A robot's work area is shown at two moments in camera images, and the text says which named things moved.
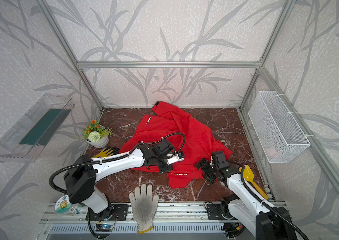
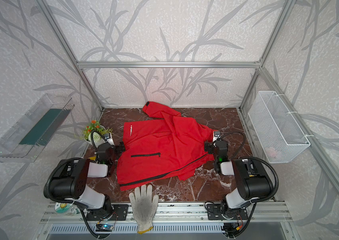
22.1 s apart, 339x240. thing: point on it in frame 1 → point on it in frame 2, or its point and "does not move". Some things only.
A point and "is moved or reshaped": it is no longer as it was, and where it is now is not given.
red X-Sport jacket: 190,139 is moved or reshaped
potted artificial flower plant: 97,135 does not move
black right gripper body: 208,171 → 210,147
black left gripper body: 163,163 → 118,148
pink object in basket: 271,152 does not move
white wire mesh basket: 279,135 does not move
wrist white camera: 175,157 → 108,137
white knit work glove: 144,205 does not move
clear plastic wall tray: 27,140 does not move
